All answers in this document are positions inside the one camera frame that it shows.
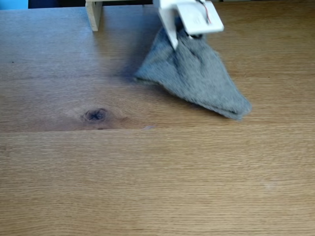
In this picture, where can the light blue background object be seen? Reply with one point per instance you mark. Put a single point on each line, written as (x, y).
(13, 4)

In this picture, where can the grey terry cleaning cloth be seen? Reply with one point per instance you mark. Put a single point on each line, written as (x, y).
(197, 73)

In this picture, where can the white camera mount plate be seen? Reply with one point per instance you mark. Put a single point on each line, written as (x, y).
(199, 17)

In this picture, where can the dark background object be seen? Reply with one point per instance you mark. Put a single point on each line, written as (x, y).
(56, 3)

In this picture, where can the pale wooden stand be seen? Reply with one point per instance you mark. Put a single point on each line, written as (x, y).
(94, 17)

